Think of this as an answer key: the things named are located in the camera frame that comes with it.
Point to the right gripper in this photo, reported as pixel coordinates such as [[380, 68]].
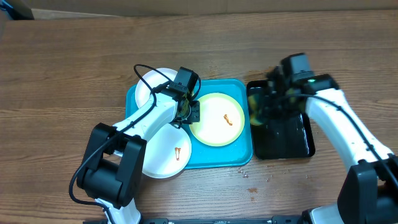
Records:
[[268, 113]]

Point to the green yellow sponge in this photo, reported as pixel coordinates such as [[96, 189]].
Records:
[[256, 106]]

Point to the dark object top left corner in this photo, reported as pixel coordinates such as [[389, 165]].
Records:
[[17, 10]]

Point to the white plate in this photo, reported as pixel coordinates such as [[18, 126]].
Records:
[[153, 78], [167, 153]]

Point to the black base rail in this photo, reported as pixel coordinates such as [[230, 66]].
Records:
[[283, 219]]

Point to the teal plastic serving tray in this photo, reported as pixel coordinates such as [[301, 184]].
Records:
[[237, 153]]

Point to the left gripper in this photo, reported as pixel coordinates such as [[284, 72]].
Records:
[[195, 117]]

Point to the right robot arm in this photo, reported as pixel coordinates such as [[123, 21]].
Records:
[[369, 192]]

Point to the green rimmed plate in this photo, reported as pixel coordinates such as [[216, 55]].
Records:
[[221, 120]]

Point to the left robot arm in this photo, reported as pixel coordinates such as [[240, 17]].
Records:
[[111, 168]]

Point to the black rectangular water tray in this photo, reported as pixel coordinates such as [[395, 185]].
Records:
[[291, 139]]

